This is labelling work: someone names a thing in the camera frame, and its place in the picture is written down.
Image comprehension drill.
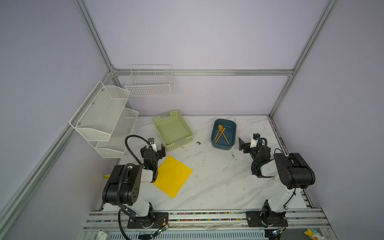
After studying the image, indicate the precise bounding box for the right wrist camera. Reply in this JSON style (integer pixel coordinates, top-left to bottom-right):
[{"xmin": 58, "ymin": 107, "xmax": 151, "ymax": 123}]
[{"xmin": 250, "ymin": 133, "xmax": 261, "ymax": 148}]

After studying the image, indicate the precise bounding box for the yellow paper napkin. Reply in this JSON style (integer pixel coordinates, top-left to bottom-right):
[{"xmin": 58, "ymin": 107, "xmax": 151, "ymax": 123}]
[{"xmin": 154, "ymin": 156, "xmax": 193, "ymax": 199}]

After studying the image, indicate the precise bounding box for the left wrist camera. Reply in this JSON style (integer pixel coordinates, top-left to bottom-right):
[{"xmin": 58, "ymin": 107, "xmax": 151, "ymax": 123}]
[{"xmin": 148, "ymin": 138, "xmax": 157, "ymax": 152}]

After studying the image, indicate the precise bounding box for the aluminium cage frame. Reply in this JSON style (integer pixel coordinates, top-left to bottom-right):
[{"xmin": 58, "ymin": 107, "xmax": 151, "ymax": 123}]
[{"xmin": 1, "ymin": 1, "xmax": 338, "ymax": 239}]

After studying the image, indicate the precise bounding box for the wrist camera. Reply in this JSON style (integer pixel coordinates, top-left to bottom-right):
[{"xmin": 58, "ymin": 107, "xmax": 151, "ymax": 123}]
[
  {"xmin": 148, "ymin": 138, "xmax": 157, "ymax": 152},
  {"xmin": 250, "ymin": 133, "xmax": 261, "ymax": 148}
]

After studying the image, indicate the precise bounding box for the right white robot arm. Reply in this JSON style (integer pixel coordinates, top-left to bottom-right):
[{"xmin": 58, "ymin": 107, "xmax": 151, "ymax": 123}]
[{"xmin": 239, "ymin": 134, "xmax": 316, "ymax": 229}]

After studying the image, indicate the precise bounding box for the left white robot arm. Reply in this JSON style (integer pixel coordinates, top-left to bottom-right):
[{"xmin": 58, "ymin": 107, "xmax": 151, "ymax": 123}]
[{"xmin": 102, "ymin": 144, "xmax": 169, "ymax": 229}]

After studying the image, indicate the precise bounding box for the white two-tier mesh shelf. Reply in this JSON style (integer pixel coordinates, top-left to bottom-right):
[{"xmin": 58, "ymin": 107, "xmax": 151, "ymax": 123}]
[{"xmin": 69, "ymin": 82, "xmax": 139, "ymax": 159}]

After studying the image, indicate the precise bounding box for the small yellow toy figure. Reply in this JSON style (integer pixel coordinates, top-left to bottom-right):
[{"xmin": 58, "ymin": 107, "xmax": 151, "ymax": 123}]
[{"xmin": 304, "ymin": 229, "xmax": 326, "ymax": 240}]

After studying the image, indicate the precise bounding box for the teal plastic tray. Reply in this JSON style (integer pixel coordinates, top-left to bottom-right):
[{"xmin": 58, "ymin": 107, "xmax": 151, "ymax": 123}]
[{"xmin": 211, "ymin": 119, "xmax": 237, "ymax": 150}]

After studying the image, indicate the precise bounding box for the white wire wall basket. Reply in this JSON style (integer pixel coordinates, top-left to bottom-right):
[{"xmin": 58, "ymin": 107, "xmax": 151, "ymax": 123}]
[{"xmin": 125, "ymin": 65, "xmax": 174, "ymax": 97}]

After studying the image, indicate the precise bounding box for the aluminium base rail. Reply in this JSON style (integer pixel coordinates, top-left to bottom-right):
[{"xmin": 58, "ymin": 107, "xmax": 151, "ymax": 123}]
[{"xmin": 79, "ymin": 208, "xmax": 337, "ymax": 240}]

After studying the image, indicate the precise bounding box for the light green plastic basket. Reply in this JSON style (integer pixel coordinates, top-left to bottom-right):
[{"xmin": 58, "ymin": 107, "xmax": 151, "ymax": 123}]
[{"xmin": 153, "ymin": 110, "xmax": 194, "ymax": 151}]

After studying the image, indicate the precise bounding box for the orange plastic spoon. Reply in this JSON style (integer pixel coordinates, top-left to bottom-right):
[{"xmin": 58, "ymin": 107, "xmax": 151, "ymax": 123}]
[{"xmin": 214, "ymin": 125, "xmax": 224, "ymax": 143}]

